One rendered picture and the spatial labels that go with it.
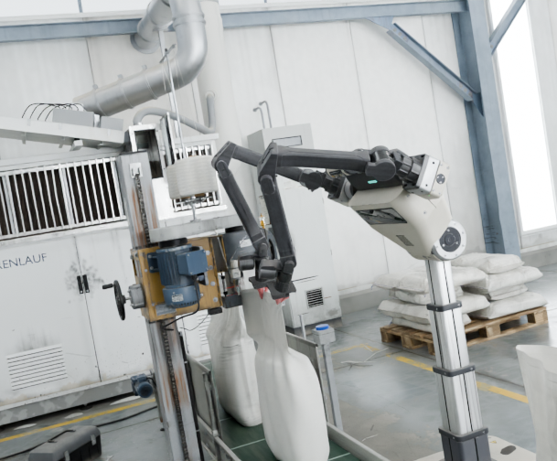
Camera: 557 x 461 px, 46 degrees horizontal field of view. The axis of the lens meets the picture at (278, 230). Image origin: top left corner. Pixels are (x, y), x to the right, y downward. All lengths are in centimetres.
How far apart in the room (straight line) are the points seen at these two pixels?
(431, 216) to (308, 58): 546
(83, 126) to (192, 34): 111
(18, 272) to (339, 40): 447
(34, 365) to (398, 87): 514
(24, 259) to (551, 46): 718
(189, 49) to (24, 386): 294
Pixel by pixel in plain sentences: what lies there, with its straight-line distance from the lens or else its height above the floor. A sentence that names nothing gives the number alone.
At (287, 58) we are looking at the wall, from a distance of 763.
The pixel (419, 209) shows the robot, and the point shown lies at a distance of 239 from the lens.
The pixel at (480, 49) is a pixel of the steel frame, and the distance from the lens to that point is 851.
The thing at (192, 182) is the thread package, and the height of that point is 158.
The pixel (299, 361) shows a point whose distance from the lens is 261.
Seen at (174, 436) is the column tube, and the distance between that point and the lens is 307.
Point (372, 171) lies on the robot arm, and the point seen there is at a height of 150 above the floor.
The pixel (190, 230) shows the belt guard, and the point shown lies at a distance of 270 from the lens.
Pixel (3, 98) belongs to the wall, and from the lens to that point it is 697.
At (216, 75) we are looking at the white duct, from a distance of 624.
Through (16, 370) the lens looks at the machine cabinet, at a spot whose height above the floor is 45.
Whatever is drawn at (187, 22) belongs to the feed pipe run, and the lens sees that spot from 541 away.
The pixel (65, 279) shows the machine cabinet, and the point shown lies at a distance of 556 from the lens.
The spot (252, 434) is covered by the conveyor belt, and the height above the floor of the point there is 38.
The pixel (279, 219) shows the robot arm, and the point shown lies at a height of 139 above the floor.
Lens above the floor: 147
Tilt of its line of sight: 3 degrees down
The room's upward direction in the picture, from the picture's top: 9 degrees counter-clockwise
